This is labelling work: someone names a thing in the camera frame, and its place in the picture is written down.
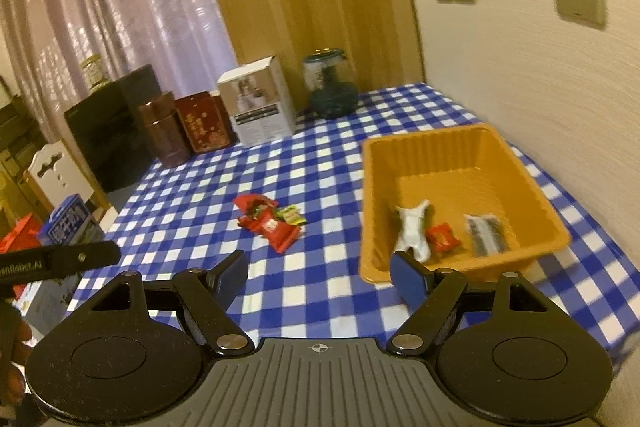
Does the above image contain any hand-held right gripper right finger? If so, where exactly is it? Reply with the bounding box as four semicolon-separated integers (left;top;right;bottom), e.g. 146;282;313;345
385;251;569;356

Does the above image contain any black gift box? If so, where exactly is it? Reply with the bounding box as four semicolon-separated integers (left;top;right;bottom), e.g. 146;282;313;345
64;64;162;196

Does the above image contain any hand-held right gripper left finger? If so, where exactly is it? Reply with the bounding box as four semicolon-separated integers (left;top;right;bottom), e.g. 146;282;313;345
65;250;254;356

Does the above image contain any blue white checkered tablecloth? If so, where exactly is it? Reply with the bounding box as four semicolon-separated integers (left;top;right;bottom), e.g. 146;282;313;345
65;82;640;360

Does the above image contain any blue milk carton box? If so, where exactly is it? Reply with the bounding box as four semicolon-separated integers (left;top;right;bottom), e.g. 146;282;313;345
37;193;107;250

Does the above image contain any red snack packet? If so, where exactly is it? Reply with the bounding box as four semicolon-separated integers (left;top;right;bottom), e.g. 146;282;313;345
250;213;303;254

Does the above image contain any red tin box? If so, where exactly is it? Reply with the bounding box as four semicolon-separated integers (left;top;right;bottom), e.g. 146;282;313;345
175;91;239;156

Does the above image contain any dark red candy packet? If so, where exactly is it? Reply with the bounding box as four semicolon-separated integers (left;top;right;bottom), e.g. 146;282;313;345
234;194;278;217

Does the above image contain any person's left hand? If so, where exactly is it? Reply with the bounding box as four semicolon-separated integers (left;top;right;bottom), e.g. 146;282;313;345
0;307;33;404

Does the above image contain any brown tin canister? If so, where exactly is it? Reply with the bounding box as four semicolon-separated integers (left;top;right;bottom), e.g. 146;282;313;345
137;92;194;168

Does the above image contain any labelled glass jar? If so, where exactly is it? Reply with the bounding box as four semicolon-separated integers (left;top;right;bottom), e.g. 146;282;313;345
81;54;111;88

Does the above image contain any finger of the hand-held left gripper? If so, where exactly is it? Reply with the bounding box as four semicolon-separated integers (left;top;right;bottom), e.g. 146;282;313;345
45;240;122;277

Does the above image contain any orange plastic tray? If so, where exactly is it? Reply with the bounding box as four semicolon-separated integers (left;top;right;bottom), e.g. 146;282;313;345
359;123;572;285

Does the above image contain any dark wooden cabinet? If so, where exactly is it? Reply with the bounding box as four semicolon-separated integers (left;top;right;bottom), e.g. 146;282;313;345
0;77;51;228

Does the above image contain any round glass jar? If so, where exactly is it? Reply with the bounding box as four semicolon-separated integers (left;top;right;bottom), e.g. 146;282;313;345
302;48;359;119

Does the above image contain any red paper bag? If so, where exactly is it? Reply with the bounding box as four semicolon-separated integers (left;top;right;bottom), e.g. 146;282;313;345
0;214;45;254

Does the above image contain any white chair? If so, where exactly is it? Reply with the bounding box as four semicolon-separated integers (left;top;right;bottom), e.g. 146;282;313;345
22;139;96;210

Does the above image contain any colourful candy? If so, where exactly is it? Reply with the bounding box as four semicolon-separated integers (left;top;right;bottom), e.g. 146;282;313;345
274;205;307;227

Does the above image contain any white product box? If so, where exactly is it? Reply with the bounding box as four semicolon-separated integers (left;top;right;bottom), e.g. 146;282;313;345
216;55;297;146

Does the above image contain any blue picture box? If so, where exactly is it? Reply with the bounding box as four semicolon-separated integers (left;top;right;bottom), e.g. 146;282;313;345
17;274;83;338

